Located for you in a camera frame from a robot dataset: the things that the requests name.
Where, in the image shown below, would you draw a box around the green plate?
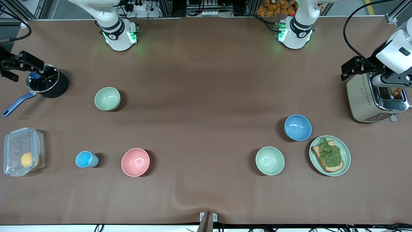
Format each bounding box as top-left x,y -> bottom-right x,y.
309,135 -> 351,177

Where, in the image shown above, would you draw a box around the blue cup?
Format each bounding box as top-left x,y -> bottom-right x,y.
75,151 -> 99,168

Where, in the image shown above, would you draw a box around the white narrow power strip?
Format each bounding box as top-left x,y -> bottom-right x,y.
202,10 -> 233,17

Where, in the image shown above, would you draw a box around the clear plastic lidded container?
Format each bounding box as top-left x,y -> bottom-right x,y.
3,128 -> 45,177

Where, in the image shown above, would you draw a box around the green lettuce leaf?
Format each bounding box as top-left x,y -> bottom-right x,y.
319,137 -> 342,168

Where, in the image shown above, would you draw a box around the grey metal table bracket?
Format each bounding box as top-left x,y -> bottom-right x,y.
200,212 -> 218,232

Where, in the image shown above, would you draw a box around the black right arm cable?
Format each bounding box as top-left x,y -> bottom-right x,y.
0,9 -> 32,42

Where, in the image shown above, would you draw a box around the aluminium frame profile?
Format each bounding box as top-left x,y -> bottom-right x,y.
386,0 -> 412,24
0,0 -> 36,22

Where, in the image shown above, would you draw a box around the yellow round fruit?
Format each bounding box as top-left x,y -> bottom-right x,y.
21,152 -> 40,168

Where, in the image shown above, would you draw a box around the pink bowl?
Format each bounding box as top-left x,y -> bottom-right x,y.
121,148 -> 150,177

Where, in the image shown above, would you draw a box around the beige metal toaster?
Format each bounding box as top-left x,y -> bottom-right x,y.
346,72 -> 411,123

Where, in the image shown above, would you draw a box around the white power strip with plugs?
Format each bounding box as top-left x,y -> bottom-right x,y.
123,0 -> 161,18

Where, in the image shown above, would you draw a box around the green bowl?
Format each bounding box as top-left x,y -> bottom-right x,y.
94,87 -> 121,111
256,147 -> 285,176

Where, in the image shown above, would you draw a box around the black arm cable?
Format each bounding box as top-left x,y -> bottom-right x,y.
0,9 -> 32,42
342,0 -> 401,65

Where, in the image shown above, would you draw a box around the blue bowl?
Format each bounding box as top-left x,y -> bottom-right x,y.
284,114 -> 312,141

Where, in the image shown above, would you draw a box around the bread slice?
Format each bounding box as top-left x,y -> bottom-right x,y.
311,140 -> 344,173

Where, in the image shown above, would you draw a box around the orange snack bags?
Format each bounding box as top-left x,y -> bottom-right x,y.
257,0 -> 298,17

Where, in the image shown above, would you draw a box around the glass lid with blue knob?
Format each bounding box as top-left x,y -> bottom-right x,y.
26,64 -> 60,93

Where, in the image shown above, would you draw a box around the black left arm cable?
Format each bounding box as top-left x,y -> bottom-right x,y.
342,0 -> 401,65

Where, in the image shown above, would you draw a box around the brown table cover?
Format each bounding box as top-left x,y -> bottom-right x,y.
0,16 -> 412,225

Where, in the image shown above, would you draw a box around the black pot with blue handle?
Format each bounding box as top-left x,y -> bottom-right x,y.
3,64 -> 69,117

